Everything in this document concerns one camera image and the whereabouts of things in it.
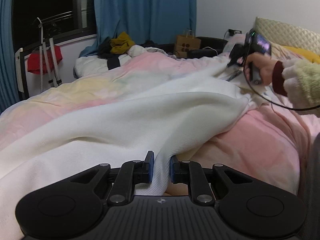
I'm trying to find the white sweatpants with black stripe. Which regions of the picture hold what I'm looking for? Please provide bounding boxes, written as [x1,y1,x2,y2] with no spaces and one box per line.
[0,65,266,197]

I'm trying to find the fuzzy green sleeve forearm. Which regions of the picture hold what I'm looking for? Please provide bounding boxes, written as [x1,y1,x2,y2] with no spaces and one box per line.
[272,59,319,109]

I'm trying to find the white crumpled clothes pile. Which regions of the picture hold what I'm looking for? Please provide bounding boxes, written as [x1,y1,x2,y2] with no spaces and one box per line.
[73,45,158,79]

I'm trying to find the white folding board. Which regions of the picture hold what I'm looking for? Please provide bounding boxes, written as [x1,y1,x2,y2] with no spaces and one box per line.
[15,48,24,100]

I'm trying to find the person's right hand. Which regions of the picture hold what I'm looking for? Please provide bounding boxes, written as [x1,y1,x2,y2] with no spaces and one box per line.
[245,53,278,86]

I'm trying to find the cream quilted headboard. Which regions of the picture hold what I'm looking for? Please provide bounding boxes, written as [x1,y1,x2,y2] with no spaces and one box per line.
[254,17,319,55]

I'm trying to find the yellow pillow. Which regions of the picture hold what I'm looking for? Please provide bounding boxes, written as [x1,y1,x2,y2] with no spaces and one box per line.
[285,46,320,63]

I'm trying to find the brown paper bag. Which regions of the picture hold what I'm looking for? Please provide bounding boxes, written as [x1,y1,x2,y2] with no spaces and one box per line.
[174,29,201,58]

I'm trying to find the pastel tie-dye duvet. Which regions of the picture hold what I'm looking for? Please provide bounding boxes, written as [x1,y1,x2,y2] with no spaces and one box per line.
[0,33,316,240]

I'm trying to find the right blue curtain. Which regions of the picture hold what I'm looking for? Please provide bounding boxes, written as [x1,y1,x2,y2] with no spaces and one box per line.
[80,0,196,56]

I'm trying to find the blue curtain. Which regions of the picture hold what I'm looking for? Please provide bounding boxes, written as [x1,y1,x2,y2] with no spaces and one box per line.
[0,0,19,112]
[80,0,196,56]

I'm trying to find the black clothing pile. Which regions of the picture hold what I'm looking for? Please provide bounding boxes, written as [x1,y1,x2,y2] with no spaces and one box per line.
[97,37,120,70]

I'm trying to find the mustard yellow garment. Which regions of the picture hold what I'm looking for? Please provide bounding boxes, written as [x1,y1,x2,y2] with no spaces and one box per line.
[110,31,135,54]

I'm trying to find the left blue curtain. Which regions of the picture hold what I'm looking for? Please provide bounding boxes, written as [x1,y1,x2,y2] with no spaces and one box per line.
[0,0,19,112]

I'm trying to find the white garment steamer stand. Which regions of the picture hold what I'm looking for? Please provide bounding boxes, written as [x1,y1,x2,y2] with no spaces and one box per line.
[36,17,62,93]

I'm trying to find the dark window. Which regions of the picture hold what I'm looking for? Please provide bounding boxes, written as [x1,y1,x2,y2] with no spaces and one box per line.
[12,0,97,50]

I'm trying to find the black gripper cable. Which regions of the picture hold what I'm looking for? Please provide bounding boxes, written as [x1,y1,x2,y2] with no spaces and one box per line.
[243,60,320,111]

